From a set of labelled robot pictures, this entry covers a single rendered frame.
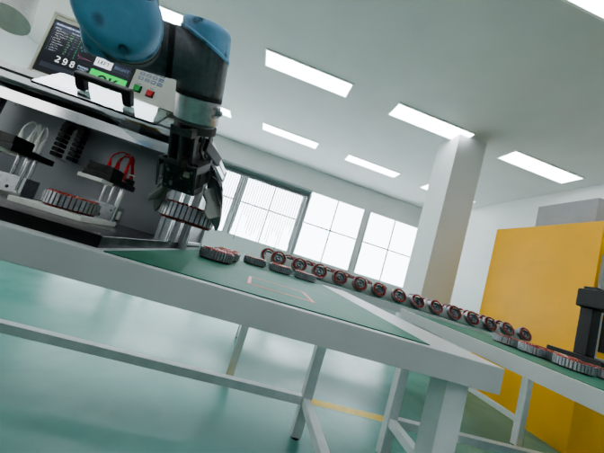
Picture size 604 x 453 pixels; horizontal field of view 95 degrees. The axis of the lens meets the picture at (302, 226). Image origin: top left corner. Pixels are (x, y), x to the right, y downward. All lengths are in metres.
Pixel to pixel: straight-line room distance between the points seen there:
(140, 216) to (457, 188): 4.13
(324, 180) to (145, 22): 7.31
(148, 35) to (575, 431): 3.52
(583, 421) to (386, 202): 5.92
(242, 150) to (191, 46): 7.11
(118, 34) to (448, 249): 4.25
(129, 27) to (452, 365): 0.68
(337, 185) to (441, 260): 4.12
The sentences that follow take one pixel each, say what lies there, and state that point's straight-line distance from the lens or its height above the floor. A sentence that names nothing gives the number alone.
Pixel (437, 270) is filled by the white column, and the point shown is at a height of 1.27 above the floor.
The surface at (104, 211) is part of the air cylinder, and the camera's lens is 0.97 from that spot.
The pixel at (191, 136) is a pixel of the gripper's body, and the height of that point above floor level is 0.97.
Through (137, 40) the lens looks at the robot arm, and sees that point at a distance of 0.36.
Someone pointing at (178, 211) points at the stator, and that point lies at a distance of 0.58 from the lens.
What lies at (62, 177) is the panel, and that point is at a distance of 1.20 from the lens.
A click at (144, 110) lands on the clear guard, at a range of 0.73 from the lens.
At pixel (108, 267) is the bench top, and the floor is 0.73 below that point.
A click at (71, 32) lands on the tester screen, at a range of 1.22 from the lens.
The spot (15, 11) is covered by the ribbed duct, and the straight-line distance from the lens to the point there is 2.27.
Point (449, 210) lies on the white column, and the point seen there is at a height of 2.14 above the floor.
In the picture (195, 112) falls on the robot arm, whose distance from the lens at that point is 0.52.
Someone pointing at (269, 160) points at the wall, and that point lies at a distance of 7.52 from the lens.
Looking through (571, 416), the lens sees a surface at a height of 0.30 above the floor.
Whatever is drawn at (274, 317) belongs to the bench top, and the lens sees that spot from 0.50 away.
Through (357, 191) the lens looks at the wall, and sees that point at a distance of 7.79.
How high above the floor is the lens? 0.83
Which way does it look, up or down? 7 degrees up
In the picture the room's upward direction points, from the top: 17 degrees clockwise
